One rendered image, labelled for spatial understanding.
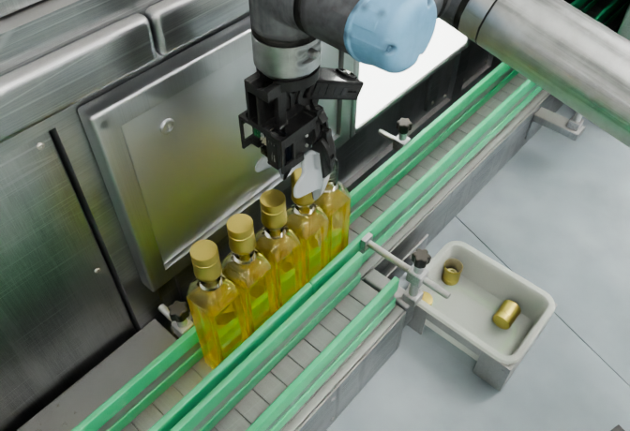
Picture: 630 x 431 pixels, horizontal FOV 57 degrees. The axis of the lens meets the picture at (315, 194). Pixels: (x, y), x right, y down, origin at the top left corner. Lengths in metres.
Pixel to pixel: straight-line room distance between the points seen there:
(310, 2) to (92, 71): 0.25
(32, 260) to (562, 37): 0.65
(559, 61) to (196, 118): 0.45
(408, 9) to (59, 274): 0.57
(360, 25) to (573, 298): 0.88
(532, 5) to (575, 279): 0.80
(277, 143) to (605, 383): 0.77
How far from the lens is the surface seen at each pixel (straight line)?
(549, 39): 0.58
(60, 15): 0.66
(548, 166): 1.51
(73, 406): 0.99
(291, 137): 0.67
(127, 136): 0.74
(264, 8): 0.59
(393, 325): 1.00
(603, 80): 0.58
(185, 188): 0.85
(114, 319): 0.98
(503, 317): 1.13
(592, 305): 1.28
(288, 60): 0.62
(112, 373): 1.00
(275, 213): 0.77
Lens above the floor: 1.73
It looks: 47 degrees down
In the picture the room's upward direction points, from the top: straight up
